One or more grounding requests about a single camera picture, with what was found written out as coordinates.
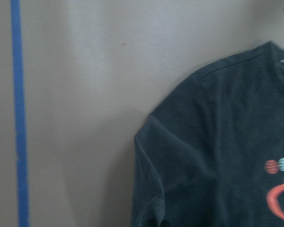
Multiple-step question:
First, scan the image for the black printed t-shirt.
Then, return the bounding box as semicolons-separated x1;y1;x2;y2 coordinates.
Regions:
131;42;284;227

